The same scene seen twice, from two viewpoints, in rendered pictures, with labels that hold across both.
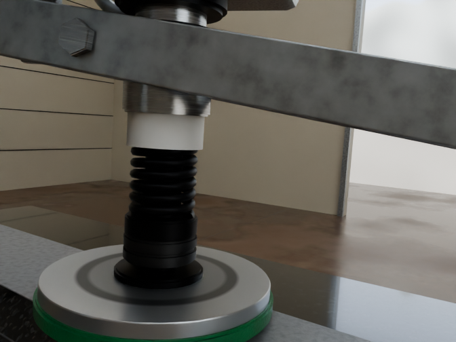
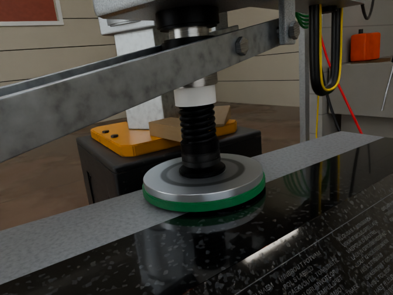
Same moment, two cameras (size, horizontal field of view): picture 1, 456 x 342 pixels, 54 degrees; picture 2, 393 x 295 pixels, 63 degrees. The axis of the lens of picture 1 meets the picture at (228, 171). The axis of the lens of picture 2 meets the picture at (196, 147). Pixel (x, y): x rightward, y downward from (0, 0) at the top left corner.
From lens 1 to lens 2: 78 cm
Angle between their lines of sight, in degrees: 112
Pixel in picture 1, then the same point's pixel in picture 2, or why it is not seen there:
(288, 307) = (181, 222)
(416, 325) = (117, 268)
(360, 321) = (142, 243)
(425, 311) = (130, 286)
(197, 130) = (177, 96)
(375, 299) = (169, 266)
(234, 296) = (159, 183)
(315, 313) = (165, 229)
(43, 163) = not seen: outside the picture
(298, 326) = (154, 219)
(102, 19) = not seen: hidden behind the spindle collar
